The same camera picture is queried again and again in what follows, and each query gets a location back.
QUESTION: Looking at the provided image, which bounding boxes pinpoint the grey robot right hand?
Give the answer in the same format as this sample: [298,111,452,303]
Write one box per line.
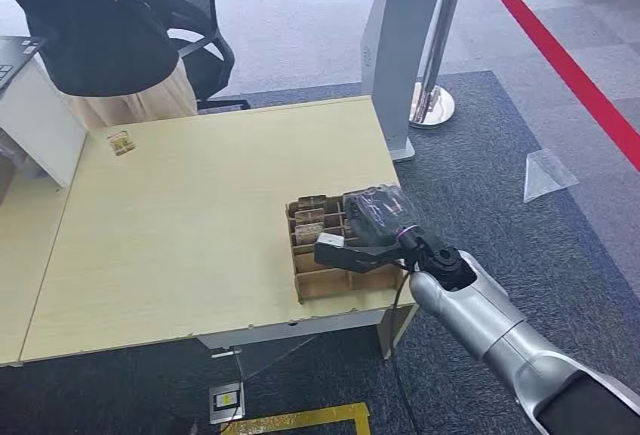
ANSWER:
[343,184,423,252]

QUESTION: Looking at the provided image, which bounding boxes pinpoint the clear plastic right hand cover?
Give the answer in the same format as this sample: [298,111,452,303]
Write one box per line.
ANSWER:
[343,184,422,248]

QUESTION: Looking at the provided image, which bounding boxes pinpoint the person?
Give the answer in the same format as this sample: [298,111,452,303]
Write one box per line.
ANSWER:
[0,0,199,130]

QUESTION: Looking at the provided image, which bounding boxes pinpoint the wooden card holder tray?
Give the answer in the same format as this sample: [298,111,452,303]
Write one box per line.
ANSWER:
[285,193,405,305]

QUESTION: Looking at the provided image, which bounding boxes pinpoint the dark laptop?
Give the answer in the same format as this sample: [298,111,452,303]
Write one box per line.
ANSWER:
[0,35,47,92]

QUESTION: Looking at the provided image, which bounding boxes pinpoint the grey kiosk stand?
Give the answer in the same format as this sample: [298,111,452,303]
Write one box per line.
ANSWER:
[349,0,469,163]

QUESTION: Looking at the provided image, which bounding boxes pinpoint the white box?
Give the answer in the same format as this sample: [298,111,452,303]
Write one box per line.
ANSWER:
[0,54,88,189]

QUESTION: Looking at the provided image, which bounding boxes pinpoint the clear plastic sheet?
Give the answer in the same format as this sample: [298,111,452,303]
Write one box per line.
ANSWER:
[523,148,580,205]

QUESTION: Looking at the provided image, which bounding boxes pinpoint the steel floor socket box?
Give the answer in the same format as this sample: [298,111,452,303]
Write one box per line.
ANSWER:
[208,382,246,425]

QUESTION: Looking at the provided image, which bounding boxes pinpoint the red barrier belt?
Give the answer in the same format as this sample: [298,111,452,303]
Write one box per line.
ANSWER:
[469,0,640,174]

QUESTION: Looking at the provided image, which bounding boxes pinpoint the light wooden side table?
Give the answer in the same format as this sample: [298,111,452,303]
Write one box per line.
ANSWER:
[0,166,71,368]

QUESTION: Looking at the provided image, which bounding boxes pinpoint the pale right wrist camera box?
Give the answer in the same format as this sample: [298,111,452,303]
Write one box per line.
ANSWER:
[315,232,347,254]

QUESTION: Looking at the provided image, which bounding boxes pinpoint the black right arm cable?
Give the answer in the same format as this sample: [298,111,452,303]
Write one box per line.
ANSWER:
[387,264,423,435]

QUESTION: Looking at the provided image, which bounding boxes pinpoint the chrome stanchion post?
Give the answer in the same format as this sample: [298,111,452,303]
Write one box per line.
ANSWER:
[408,0,471,131]

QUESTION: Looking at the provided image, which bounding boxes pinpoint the thin black socket cable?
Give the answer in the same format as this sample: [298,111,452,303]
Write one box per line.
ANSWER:
[220,349,246,435]

